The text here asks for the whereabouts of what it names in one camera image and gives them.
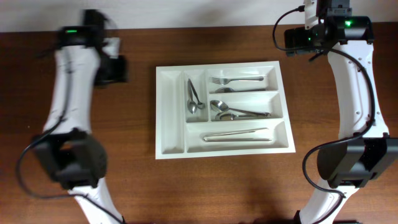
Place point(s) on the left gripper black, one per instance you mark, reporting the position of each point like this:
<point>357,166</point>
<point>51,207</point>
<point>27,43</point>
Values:
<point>122,74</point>

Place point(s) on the white plastic cutlery tray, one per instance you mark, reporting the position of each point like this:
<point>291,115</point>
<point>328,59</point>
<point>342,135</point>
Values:
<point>178,132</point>

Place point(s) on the steel tongs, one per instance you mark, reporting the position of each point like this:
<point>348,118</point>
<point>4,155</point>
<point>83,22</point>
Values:
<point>243,135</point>

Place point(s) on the steel fork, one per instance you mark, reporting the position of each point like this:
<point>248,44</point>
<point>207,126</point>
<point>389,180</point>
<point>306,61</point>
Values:
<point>225,81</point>
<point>230,90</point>

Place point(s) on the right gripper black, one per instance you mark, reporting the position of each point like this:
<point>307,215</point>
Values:
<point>300,35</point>

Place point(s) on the large steel spoon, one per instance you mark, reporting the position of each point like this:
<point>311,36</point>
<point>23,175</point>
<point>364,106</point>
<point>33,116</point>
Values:
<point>221,107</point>
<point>232,117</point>

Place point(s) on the small steel teaspoon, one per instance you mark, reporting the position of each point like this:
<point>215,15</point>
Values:
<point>200,105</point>
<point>191,105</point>

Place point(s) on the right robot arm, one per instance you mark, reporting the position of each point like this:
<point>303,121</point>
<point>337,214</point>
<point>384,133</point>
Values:
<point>364,148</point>

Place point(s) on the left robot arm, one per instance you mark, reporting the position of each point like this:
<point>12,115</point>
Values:
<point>85,57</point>

